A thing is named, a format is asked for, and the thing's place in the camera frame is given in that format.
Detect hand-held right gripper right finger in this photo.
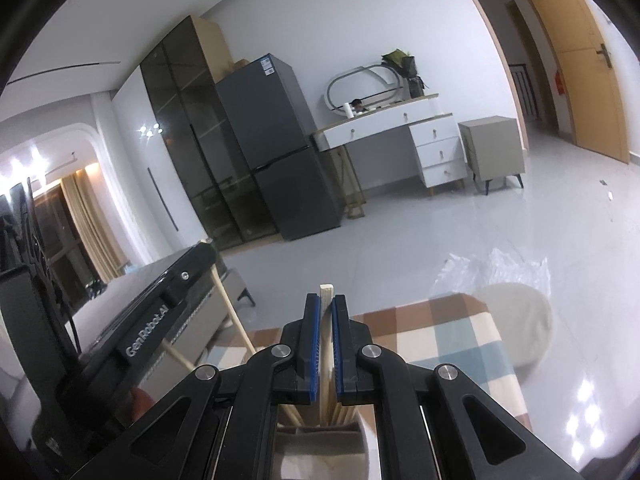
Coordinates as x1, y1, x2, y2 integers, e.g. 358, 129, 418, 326
332, 294, 586, 480

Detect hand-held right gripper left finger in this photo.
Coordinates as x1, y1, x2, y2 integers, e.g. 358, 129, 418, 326
75, 294, 321, 480

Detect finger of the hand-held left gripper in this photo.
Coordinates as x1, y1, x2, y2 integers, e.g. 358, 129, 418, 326
165, 242, 221, 306

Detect single wooden chopstick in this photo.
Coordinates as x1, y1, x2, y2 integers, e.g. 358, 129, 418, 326
319, 283, 337, 423

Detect bundle of wooden chopsticks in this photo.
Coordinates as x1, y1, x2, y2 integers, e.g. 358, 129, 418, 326
159, 265, 360, 428

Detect white plastic utensil holder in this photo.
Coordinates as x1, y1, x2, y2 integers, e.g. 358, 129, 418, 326
274, 407, 373, 480

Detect person's left hand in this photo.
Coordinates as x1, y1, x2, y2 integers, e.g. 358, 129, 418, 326
132, 388, 157, 424

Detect grey upholstered bench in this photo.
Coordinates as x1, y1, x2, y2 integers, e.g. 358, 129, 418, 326
220, 269, 257, 307

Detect white wardrobe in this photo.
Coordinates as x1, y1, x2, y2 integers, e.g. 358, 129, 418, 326
111, 67, 213, 267

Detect checkered blanket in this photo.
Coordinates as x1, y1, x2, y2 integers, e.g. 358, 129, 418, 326
200, 294, 533, 441

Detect beige curtain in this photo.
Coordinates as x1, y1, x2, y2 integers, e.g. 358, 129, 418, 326
60, 170, 126, 286

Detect dark glass door cabinet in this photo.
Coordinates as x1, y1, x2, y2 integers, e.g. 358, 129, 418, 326
140, 15, 281, 252

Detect grey refrigerator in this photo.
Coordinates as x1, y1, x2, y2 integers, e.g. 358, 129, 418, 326
215, 52, 346, 242

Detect clear plastic bag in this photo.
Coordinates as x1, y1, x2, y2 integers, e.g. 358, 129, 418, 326
434, 247, 552, 302

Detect light wood cabinet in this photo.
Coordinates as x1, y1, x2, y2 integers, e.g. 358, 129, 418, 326
192, 15, 237, 83

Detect white vanity desk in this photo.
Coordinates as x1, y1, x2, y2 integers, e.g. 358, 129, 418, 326
310, 92, 469, 200

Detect oval vanity mirror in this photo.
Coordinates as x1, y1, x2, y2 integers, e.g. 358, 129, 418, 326
326, 62, 407, 112

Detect grey nightstand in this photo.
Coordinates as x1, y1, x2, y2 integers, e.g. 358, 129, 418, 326
457, 116, 527, 197

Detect black wrapped flower bouquet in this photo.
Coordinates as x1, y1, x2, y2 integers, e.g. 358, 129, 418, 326
381, 49, 427, 99

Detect wooden door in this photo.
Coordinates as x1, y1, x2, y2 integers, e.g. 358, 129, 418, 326
514, 0, 632, 164

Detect gold frame stool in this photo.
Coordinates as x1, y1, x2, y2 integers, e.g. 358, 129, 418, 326
329, 144, 367, 220

